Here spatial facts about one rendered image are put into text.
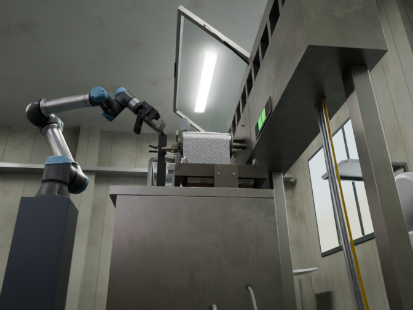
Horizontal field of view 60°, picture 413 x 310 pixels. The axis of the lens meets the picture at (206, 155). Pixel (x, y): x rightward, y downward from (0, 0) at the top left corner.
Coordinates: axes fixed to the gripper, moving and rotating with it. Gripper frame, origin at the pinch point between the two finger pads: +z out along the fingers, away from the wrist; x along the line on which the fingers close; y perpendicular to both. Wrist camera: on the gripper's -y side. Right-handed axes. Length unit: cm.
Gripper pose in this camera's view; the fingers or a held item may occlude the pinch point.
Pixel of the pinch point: (161, 133)
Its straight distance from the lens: 189.3
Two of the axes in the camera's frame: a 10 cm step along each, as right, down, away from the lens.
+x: 0.8, 3.1, 9.5
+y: 6.7, -7.2, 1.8
